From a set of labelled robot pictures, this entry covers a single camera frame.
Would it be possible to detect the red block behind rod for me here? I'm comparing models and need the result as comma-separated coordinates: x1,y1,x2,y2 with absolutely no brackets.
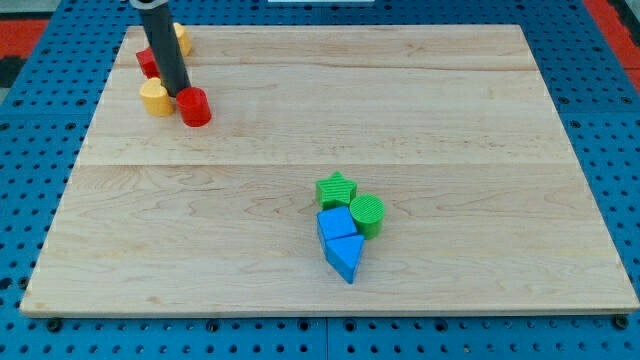
136,47,160,79

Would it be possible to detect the blue cube block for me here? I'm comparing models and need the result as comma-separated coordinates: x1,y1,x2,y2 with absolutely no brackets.
316,206,357,250

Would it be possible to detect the red cylinder block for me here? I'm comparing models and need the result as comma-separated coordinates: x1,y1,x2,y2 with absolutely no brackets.
176,87,212,127

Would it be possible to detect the yellow heart block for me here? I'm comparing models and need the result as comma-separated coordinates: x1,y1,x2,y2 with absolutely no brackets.
138,77,174,117

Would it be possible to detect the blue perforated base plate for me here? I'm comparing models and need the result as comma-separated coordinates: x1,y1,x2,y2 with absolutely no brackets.
1,0,639,359

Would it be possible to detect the blue triangle block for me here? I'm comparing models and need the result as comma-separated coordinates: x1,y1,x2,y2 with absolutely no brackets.
326,235,365,284

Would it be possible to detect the green cylinder block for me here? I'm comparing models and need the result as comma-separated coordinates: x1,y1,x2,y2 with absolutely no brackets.
349,193,385,240

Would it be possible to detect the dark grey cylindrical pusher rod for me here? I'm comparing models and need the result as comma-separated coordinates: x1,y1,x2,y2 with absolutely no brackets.
130,0,191,97

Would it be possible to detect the green star block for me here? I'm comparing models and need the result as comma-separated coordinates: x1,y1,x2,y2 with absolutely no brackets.
316,171,357,210

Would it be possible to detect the light wooden board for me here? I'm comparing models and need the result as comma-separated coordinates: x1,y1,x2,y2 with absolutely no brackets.
21,25,639,318

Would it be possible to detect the yellow block at top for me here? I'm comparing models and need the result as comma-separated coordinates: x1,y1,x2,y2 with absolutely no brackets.
173,22,192,57

